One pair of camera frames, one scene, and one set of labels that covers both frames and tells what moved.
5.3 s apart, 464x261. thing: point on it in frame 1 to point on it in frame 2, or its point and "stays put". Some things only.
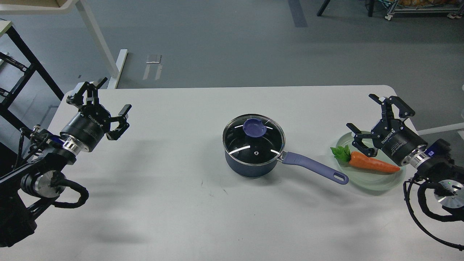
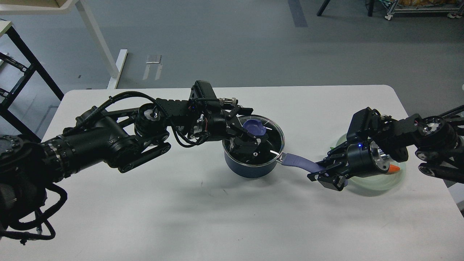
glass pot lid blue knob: [254, 127] stays put
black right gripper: [393, 137] to [363, 159]
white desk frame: [70, 7] stays put
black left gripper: [89, 124] to [242, 148]
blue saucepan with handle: [256, 156] stays put
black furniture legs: [371, 5] stays put
